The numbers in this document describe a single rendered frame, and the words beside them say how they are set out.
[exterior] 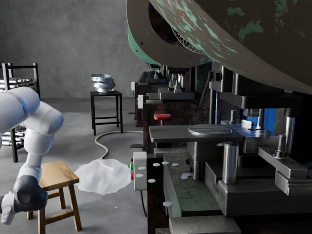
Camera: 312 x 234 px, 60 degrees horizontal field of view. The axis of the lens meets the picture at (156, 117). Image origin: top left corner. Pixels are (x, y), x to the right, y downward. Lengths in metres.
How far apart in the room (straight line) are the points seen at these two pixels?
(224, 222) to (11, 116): 0.64
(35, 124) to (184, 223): 0.64
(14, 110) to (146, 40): 1.35
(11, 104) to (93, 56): 6.57
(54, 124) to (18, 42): 6.95
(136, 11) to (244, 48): 1.82
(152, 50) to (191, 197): 1.51
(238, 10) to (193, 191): 0.53
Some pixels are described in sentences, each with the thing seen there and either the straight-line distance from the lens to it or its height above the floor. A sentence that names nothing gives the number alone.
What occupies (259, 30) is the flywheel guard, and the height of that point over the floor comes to 1.01.
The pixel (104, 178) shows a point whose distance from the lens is 2.04.
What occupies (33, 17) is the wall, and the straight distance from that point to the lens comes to 7.83.
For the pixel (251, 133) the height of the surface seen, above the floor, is 0.78.
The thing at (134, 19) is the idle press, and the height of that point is 1.27.
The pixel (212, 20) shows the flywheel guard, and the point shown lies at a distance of 0.29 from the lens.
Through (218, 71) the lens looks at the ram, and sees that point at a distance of 0.75.
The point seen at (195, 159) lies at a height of 0.71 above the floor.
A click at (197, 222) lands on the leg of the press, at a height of 0.64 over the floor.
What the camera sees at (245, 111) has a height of 0.84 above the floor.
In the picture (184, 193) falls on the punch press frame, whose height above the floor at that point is 0.64.
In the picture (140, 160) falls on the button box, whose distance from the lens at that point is 1.01.
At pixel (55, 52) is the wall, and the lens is 7.62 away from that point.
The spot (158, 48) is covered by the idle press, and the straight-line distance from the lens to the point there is 2.07.
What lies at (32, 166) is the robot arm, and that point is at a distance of 1.38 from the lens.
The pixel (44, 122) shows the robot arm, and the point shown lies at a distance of 1.01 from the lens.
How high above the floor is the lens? 0.98
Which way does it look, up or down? 12 degrees down
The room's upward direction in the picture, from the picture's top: straight up
